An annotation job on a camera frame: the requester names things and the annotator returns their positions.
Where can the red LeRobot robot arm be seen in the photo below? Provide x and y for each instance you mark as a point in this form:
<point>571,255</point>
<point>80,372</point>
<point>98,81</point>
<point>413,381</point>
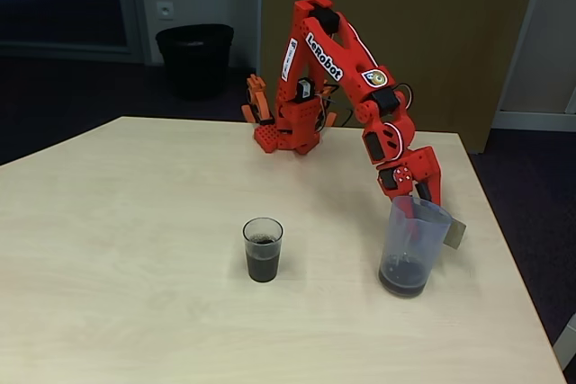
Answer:
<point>355,60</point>

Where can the clear plastic cup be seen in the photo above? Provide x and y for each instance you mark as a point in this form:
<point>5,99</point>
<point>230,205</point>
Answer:
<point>263,258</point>

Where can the orange table clamp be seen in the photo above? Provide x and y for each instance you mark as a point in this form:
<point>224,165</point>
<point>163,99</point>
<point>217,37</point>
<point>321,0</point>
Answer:
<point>330,119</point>
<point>258,96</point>

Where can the brown cork pin board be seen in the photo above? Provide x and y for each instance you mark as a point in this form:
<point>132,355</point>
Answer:
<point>427,20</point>

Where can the light grey furniture edge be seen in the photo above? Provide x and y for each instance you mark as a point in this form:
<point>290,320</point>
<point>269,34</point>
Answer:
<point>567,343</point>

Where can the black waste bin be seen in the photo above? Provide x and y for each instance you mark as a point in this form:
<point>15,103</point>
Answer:
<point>195,65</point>

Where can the grey framed glass door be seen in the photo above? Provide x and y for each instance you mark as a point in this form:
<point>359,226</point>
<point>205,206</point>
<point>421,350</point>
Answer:
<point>135,6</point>

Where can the white wall socket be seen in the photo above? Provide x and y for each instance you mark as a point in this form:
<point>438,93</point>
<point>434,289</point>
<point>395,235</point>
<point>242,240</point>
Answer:
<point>165,11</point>

